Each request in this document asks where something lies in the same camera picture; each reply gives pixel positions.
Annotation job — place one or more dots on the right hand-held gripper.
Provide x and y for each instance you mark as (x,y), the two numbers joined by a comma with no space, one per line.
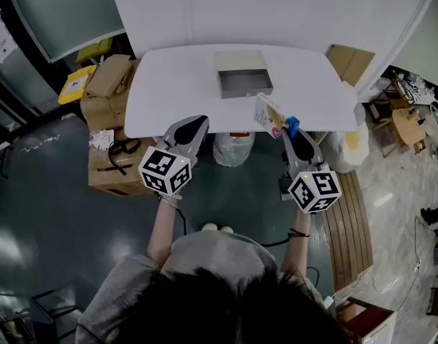
(313,188)

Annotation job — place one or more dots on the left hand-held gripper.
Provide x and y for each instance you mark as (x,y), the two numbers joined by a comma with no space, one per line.
(165,172)

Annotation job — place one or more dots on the white and yellow bandages box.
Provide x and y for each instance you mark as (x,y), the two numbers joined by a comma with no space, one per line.
(265,115)

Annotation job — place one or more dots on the grey box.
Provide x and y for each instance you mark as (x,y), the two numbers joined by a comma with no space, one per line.
(244,81)

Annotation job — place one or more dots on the person's right forearm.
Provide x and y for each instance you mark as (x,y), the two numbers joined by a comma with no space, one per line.
(296,253)

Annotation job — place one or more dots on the person's left forearm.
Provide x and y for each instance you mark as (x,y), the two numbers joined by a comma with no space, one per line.
(163,231)

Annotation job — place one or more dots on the large cardboard box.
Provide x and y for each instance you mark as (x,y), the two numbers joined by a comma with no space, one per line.
(107,177)

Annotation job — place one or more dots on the medium cardboard box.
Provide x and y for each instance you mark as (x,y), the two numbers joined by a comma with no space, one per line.
(100,111)

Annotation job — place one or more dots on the small cardboard box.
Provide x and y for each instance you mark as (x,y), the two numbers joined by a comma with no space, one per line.
(111,75)

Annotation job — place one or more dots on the open wooden crate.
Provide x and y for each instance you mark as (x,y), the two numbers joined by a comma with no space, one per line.
(369,323)

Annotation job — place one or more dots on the white bag with yellow patch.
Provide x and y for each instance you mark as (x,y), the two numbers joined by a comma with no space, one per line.
(347,152)

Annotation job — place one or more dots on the clear plastic water jug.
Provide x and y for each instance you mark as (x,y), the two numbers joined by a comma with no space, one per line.
(233,151)

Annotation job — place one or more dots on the white paper labels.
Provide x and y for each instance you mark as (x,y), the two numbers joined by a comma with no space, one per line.
(101,138)

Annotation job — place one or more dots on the person's white shoes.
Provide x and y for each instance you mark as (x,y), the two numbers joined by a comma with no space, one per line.
(217,228)

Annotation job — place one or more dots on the flat cardboard sheet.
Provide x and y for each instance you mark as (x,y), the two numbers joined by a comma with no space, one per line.
(349,63)

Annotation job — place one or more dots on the person's grey shirt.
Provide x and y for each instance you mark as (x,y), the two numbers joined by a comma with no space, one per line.
(218,263)

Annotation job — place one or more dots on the black wrist band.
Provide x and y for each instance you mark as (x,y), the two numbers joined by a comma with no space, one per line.
(298,233)

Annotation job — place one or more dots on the small wooden chair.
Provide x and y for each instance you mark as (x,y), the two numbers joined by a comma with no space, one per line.
(406,124)

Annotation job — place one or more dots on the wooden slatted bench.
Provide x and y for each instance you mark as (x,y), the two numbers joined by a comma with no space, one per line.
(347,228)

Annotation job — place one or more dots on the yellow flat packet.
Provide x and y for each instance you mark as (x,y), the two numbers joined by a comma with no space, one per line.
(74,84)

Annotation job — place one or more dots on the black and white striped cloth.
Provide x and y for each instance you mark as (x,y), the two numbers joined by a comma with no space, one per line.
(414,86)

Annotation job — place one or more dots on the yellow-green bag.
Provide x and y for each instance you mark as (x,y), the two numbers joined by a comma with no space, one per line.
(93,50)

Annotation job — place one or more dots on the white paper notice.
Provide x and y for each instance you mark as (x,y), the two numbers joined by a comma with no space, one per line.
(0,41)

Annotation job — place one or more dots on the black metal chair frame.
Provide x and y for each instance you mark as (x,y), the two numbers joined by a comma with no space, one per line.
(50,312)

